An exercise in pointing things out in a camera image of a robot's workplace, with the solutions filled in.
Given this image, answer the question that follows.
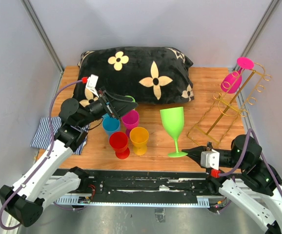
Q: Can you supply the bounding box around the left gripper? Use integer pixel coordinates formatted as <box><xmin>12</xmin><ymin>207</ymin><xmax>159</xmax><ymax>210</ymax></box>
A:
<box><xmin>78</xmin><ymin>87</ymin><xmax>139</xmax><ymax>128</ymax></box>

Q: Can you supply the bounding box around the light green wine glass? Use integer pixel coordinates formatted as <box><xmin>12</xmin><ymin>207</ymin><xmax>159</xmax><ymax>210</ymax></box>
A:
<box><xmin>125</xmin><ymin>95</ymin><xmax>136</xmax><ymax>102</ymax></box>

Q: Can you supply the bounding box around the teal glass green base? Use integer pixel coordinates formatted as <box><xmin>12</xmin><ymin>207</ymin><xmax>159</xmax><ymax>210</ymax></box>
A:
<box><xmin>102</xmin><ymin>117</ymin><xmax>121</xmax><ymax>137</ymax></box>

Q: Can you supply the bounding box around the red wine glass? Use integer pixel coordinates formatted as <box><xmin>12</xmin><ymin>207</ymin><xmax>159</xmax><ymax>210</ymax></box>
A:
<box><xmin>109</xmin><ymin>132</ymin><xmax>130</xmax><ymax>159</ymax></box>

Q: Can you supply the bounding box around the yellow wine glass orange base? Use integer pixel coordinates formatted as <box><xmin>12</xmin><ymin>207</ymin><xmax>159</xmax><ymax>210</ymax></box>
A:
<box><xmin>129</xmin><ymin>127</ymin><xmax>149</xmax><ymax>156</ymax></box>

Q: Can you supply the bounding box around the green glass yellow base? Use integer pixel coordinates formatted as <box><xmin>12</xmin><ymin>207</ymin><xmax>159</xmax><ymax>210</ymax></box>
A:
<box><xmin>160</xmin><ymin>107</ymin><xmax>187</xmax><ymax>157</ymax></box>

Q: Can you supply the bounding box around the pink base wine glass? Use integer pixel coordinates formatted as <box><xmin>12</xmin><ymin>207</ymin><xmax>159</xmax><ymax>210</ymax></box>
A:
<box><xmin>221</xmin><ymin>57</ymin><xmax>254</xmax><ymax>94</ymax></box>

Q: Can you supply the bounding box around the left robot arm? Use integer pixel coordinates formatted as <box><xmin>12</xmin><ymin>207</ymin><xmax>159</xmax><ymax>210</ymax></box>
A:
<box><xmin>0</xmin><ymin>89</ymin><xmax>138</xmax><ymax>230</ymax></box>

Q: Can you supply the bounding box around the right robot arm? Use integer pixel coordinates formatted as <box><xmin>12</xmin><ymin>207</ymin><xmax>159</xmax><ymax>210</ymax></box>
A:
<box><xmin>183</xmin><ymin>134</ymin><xmax>282</xmax><ymax>234</ymax></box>

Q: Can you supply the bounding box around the black floral plush pillow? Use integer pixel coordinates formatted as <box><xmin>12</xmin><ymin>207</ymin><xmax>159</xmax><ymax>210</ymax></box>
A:
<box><xmin>78</xmin><ymin>46</ymin><xmax>194</xmax><ymax>104</ymax></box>

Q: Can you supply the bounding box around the blue white striped cloth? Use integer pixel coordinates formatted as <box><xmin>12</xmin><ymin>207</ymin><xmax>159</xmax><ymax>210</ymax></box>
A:
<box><xmin>30</xmin><ymin>116</ymin><xmax>90</xmax><ymax>156</ymax></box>

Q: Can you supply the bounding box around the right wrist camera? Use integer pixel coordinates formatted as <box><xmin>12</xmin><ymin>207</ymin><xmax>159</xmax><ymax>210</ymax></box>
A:
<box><xmin>200</xmin><ymin>149</ymin><xmax>220</xmax><ymax>170</ymax></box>

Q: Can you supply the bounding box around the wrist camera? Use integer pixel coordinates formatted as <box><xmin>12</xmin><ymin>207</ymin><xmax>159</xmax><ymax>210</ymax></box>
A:
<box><xmin>85</xmin><ymin>74</ymin><xmax>99</xmax><ymax>99</ymax></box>
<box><xmin>200</xmin><ymin>149</ymin><xmax>220</xmax><ymax>170</ymax></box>

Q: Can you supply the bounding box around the gold wire glass rack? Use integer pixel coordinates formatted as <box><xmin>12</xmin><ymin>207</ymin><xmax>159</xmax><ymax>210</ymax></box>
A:
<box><xmin>186</xmin><ymin>62</ymin><xmax>272</xmax><ymax>146</ymax></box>

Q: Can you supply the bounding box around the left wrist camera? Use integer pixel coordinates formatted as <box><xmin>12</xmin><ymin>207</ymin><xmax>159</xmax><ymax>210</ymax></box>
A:
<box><xmin>85</xmin><ymin>74</ymin><xmax>99</xmax><ymax>99</ymax></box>

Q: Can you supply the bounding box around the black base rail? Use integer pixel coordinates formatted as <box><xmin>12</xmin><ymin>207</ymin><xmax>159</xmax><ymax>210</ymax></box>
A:
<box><xmin>16</xmin><ymin>168</ymin><xmax>282</xmax><ymax>208</ymax></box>

